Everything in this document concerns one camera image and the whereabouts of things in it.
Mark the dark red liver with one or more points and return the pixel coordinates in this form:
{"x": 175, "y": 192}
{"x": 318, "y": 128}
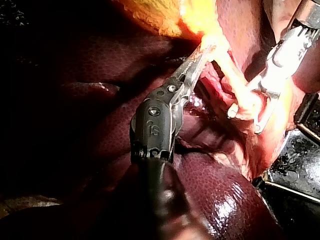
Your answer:
{"x": 212, "y": 187}

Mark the right arm instrument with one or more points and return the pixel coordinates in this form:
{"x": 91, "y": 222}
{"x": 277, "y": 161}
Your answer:
{"x": 290, "y": 50}

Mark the thin tube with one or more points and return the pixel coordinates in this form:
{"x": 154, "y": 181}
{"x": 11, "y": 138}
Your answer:
{"x": 232, "y": 75}

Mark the gallbladder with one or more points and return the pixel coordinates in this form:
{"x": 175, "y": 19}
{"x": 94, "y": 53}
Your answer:
{"x": 155, "y": 15}

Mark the pale fatty tissue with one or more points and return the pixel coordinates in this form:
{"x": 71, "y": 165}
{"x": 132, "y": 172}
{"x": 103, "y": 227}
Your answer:
{"x": 280, "y": 130}
{"x": 245, "y": 25}

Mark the left arm instrument jaw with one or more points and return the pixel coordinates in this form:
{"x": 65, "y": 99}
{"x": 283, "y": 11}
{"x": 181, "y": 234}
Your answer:
{"x": 197, "y": 71}
{"x": 188, "y": 63}

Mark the white clip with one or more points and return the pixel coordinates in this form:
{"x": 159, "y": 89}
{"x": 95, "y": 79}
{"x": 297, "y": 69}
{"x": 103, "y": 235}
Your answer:
{"x": 233, "y": 112}

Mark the left arm instrument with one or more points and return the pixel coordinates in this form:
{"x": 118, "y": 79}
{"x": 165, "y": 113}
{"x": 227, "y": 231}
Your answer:
{"x": 156, "y": 125}

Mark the black metal frame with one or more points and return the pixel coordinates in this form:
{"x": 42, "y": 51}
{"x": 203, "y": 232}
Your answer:
{"x": 300, "y": 162}

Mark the dark left arm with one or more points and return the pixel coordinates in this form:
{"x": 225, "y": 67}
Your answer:
{"x": 160, "y": 200}

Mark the right arm instrument jaw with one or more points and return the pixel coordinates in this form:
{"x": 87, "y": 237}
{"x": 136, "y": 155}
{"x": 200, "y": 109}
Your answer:
{"x": 256, "y": 85}
{"x": 265, "y": 117}

